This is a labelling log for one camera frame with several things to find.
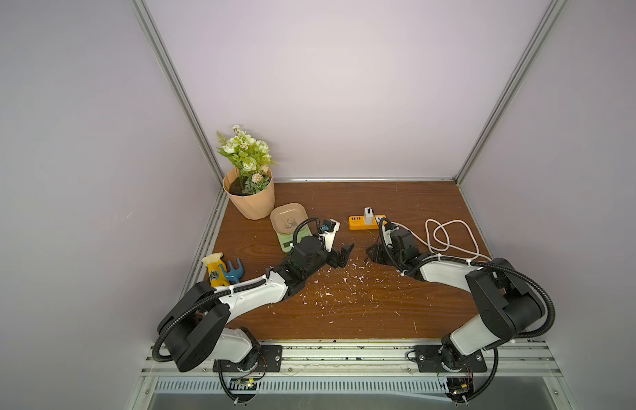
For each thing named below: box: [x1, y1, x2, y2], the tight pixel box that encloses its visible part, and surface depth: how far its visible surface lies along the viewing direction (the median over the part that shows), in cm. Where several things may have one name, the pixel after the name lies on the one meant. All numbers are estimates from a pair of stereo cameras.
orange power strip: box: [347, 215, 387, 230], surface depth 105 cm
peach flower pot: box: [222, 167, 276, 221], surface depth 99 cm
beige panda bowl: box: [270, 202, 308, 235], surface depth 105 cm
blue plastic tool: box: [220, 257, 244, 284], surface depth 92 cm
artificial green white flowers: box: [216, 124, 279, 194], surface depth 95 cm
